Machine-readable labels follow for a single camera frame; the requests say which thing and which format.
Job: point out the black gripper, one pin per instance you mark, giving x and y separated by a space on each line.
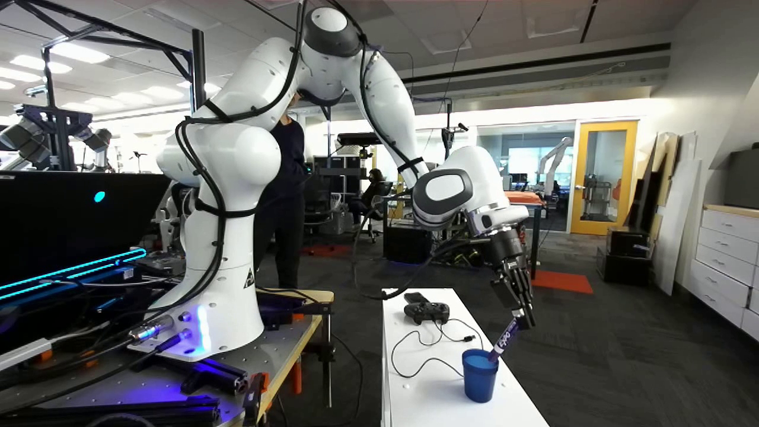
505 253

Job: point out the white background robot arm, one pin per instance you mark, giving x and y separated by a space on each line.
554 163

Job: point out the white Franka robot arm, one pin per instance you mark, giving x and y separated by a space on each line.
228 239

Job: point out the blue plastic cup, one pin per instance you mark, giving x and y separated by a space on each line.
479 374

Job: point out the orange floor mat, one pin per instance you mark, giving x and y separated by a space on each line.
565 282

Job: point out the orange topped table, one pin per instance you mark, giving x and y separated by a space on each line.
535 201

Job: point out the black floor boxes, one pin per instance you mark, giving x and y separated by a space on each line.
629 257

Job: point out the black crate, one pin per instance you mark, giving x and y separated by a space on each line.
406 244

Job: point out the yellow door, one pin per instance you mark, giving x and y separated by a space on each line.
606 180

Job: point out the leaning wooden boards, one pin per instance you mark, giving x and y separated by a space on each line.
668 215

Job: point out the black office chair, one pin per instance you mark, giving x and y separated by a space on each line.
375 202

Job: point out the black stand pole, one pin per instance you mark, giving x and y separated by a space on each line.
450 135

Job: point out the white drawer cabinet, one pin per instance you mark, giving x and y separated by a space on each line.
724 264

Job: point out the black equipment rack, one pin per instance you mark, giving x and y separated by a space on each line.
335 191

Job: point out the person in black clothes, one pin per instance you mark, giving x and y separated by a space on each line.
287 199

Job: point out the grey box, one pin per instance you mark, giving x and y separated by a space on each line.
742 180

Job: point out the small black studio lamp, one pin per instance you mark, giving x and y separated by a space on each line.
95 139

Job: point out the black panel with cyan light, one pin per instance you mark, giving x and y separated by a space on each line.
71 222

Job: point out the white power strip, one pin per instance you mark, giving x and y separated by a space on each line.
24 355

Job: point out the large black studio lamp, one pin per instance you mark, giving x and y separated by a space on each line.
24 139

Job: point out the black stereo camera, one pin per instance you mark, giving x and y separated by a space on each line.
428 309

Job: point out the robot mount table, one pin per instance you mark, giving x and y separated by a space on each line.
292 341

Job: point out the black overhead metal frame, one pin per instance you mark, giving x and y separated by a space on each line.
197 73

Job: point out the cyan lit rail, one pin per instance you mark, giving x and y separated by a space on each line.
71 273

